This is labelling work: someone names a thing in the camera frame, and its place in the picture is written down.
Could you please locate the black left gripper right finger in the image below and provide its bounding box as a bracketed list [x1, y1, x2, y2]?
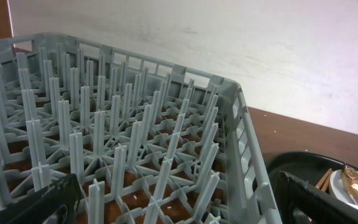
[274, 171, 358, 224]

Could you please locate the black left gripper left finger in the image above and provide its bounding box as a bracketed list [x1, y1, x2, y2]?
[0, 174, 81, 223]

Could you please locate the wooden chopstick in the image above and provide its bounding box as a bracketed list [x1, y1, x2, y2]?
[315, 168, 332, 189]
[321, 174, 331, 192]

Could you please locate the white round plate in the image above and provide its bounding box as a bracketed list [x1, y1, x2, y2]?
[329, 170, 358, 210]

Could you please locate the grey plastic dishwasher rack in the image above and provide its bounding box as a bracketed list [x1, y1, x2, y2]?
[0, 32, 281, 223]

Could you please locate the round black tray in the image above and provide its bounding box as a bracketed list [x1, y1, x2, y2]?
[266, 151, 358, 224]

